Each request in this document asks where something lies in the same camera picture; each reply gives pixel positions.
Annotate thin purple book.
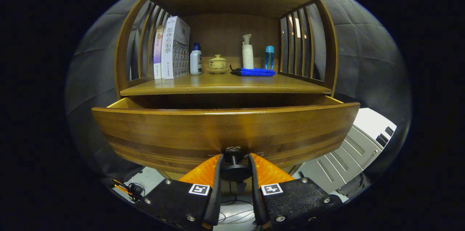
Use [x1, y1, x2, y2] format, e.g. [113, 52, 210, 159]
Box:
[153, 25, 165, 80]

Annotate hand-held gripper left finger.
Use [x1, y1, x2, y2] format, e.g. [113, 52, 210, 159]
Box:
[143, 153, 224, 231]

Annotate wooden cabinet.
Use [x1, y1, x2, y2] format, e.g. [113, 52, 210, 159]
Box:
[114, 0, 338, 195]

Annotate white side cabinet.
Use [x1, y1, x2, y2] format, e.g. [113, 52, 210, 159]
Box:
[298, 108, 397, 194]

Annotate yellow lidded teacup with saucer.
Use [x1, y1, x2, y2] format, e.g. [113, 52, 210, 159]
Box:
[206, 54, 230, 74]

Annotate wooden drawer with black knob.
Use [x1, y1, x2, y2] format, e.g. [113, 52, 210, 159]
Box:
[92, 95, 361, 184]

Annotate clear blue bottle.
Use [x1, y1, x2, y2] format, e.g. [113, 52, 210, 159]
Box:
[265, 45, 275, 70]

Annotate dark cloth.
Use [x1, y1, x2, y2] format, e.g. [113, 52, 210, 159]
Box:
[336, 173, 371, 198]

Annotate white pump bottle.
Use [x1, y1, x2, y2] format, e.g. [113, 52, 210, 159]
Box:
[242, 34, 254, 69]

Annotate folded blue cloth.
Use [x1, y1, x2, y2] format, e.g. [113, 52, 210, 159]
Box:
[230, 65, 276, 77]

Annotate wooden countertop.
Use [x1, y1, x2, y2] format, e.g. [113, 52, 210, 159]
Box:
[120, 73, 333, 96]

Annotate black backdrop cloth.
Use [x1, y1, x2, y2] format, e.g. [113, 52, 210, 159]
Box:
[65, 0, 413, 188]

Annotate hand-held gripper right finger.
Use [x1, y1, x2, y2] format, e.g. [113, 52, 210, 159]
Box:
[248, 153, 344, 231]

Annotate black floor cables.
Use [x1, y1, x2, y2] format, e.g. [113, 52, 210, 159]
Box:
[218, 195, 255, 224]

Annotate thick white book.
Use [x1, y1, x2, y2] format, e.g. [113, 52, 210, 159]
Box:
[161, 16, 191, 80]

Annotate orange black plug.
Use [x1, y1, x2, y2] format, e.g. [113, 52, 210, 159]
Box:
[112, 178, 146, 202]

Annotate white bottle with blue cap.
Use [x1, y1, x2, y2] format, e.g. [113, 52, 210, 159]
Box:
[190, 42, 202, 76]

